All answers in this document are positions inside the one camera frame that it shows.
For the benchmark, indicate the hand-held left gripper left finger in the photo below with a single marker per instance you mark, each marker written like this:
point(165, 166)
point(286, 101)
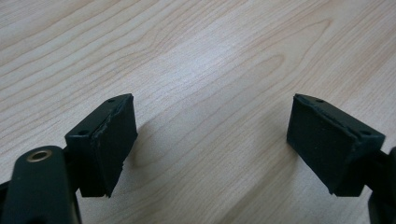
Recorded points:
point(102, 143)

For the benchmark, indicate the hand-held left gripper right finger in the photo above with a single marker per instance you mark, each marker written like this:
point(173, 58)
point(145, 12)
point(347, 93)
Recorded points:
point(333, 146)

